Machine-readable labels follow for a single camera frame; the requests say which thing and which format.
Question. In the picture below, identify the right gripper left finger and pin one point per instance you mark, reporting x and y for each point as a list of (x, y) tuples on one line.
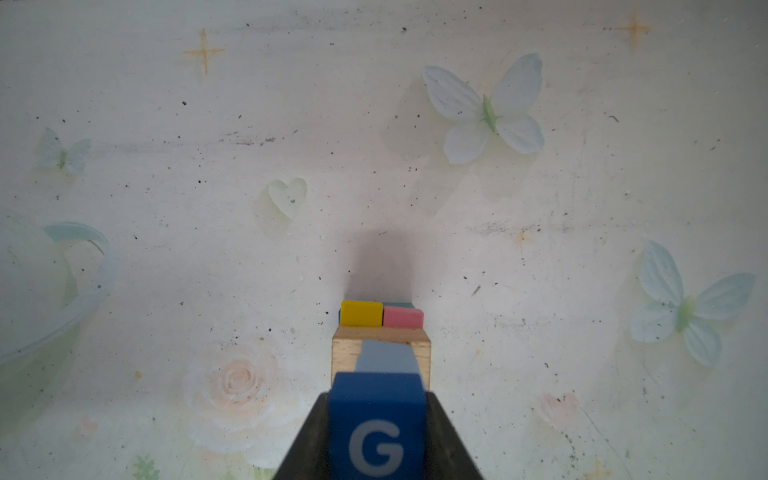
[(307, 457)]

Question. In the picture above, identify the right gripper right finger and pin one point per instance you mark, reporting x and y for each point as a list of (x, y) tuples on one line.
[(446, 457)]

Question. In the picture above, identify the blue letter G cube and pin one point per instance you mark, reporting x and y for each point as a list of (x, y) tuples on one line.
[(377, 426)]

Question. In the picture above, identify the light blue cube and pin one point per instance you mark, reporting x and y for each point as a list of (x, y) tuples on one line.
[(386, 357)]

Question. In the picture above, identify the natural wood rectangular block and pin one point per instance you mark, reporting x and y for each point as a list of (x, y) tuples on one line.
[(347, 344)]

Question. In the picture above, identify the pink rectangular block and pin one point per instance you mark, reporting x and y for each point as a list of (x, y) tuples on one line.
[(402, 317)]

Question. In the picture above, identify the yellow rectangular block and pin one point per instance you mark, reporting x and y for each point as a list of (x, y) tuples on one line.
[(361, 314)]

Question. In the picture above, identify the teal cube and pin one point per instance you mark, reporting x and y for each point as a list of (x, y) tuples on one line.
[(399, 304)]

